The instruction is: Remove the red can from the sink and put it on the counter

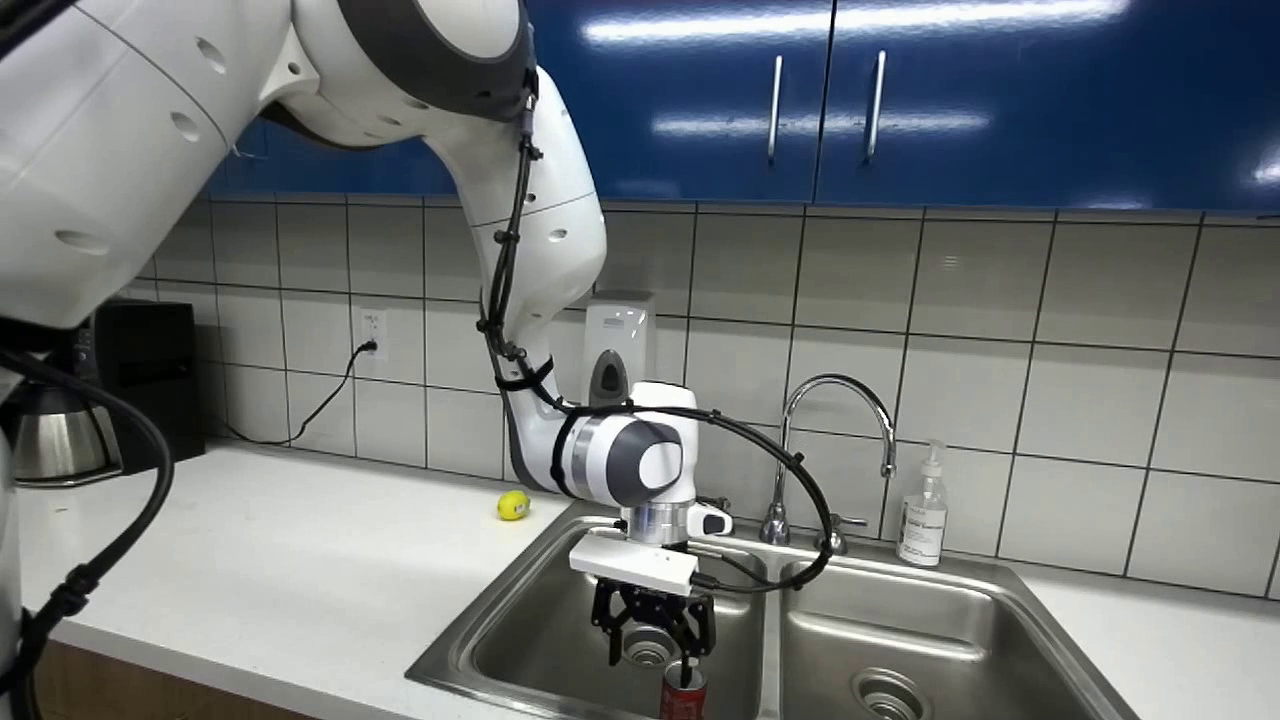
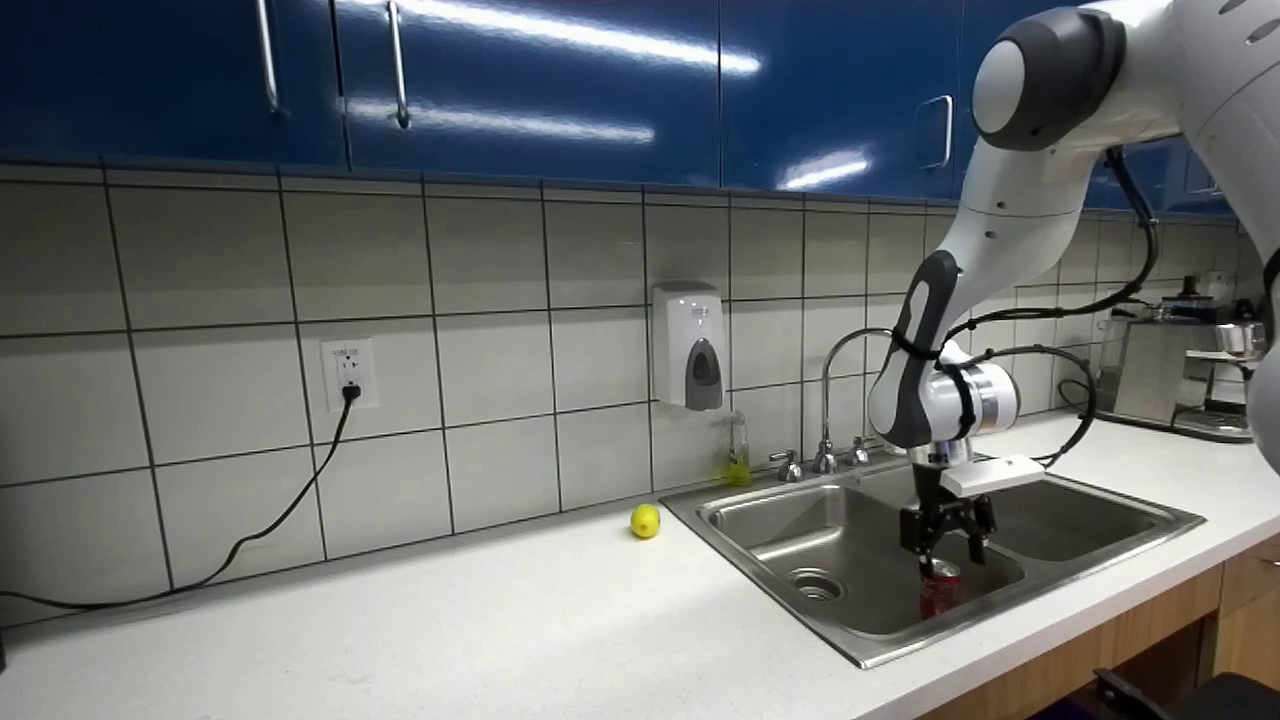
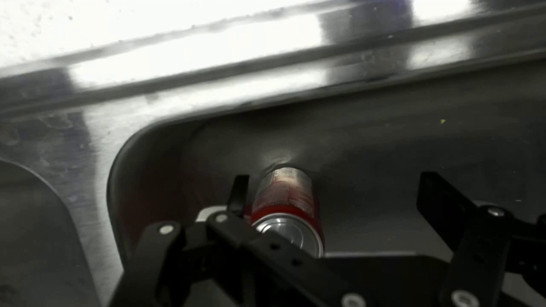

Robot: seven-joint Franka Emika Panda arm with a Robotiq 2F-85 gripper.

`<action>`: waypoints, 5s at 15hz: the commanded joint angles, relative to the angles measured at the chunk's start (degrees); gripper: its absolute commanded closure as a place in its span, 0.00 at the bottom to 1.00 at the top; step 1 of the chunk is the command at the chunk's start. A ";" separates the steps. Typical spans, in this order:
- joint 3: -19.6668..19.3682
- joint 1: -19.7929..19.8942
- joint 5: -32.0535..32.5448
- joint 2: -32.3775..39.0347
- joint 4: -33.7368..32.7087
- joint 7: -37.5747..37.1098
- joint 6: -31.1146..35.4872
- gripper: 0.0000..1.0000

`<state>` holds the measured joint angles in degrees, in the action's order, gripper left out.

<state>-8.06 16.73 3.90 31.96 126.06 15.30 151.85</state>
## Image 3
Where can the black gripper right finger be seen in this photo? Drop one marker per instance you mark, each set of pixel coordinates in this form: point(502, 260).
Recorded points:
point(478, 250)

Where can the stainless steel double sink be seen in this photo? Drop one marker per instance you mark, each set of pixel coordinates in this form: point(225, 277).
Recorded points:
point(398, 143)

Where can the red soda can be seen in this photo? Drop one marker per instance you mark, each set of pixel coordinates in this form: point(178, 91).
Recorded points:
point(283, 194)

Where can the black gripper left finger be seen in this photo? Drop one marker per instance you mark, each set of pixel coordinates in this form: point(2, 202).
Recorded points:
point(256, 257)

